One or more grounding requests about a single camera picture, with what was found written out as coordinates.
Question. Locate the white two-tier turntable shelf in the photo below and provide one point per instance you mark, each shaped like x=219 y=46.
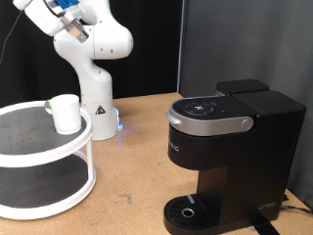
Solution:
x=32 y=156

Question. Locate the grey partition panel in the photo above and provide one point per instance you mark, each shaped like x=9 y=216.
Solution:
x=260 y=39

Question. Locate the black Keurig coffee machine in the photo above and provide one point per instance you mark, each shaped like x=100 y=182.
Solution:
x=254 y=156

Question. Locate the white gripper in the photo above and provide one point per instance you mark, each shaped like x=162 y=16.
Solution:
x=45 y=21

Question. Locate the black tape strip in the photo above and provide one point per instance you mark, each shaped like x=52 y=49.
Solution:
x=264 y=226

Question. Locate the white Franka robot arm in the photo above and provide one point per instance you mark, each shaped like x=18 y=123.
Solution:
x=94 y=81

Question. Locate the black curtain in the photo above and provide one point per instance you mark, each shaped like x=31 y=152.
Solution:
x=156 y=49

